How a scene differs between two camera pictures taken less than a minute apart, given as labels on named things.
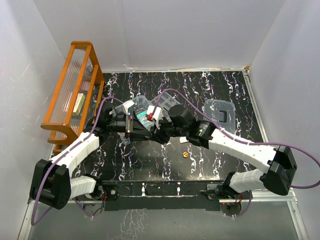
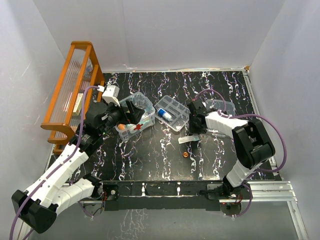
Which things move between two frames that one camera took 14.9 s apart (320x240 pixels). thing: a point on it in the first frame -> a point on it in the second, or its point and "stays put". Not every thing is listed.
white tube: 183,139 stays put
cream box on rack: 79,102 stays put
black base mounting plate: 164,195 stays put
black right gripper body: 164,125 -> 194,128
